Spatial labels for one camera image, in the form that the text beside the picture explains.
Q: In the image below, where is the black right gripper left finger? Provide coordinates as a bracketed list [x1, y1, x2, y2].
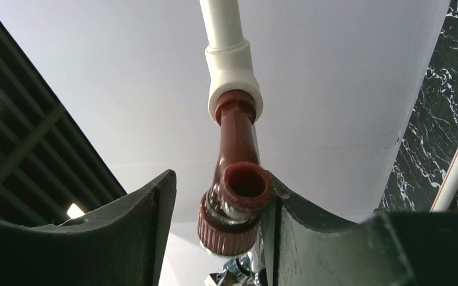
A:
[0, 170, 177, 285]

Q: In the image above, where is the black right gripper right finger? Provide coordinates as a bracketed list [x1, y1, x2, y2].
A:
[261, 178, 458, 285]

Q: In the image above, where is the dark red water faucet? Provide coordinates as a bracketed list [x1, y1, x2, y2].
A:
[197, 90, 274, 257]

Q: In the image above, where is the chrome water faucet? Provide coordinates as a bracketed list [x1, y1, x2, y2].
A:
[203, 232, 268, 286]

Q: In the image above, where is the white pipe frame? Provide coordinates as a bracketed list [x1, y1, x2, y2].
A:
[200, 1, 451, 219]

